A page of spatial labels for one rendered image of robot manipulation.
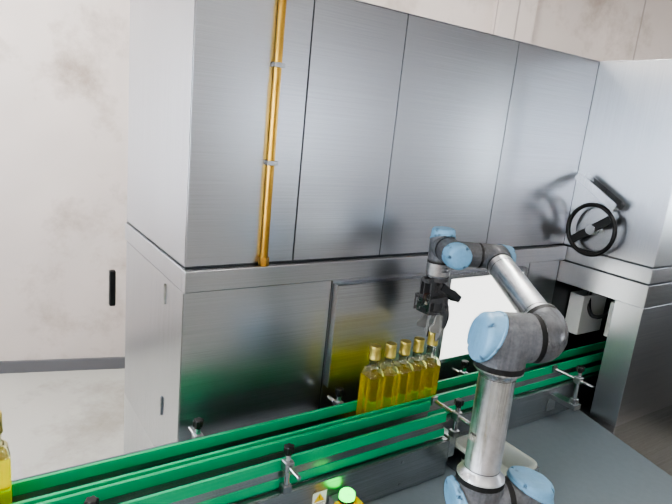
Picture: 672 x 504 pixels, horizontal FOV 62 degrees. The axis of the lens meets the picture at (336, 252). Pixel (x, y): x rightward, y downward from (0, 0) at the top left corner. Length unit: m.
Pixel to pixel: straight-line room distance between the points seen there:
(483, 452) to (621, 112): 1.48
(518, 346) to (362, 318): 0.63
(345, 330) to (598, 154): 1.26
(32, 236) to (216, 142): 2.63
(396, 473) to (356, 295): 0.54
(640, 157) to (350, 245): 1.18
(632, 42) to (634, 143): 3.00
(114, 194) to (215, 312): 2.38
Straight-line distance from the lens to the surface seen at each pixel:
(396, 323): 1.90
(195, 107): 1.45
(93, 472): 1.53
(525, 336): 1.33
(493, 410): 1.38
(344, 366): 1.83
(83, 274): 4.00
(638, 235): 2.37
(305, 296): 1.69
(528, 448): 2.21
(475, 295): 2.14
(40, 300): 4.09
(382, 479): 1.75
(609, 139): 2.44
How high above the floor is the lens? 1.81
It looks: 13 degrees down
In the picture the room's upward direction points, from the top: 6 degrees clockwise
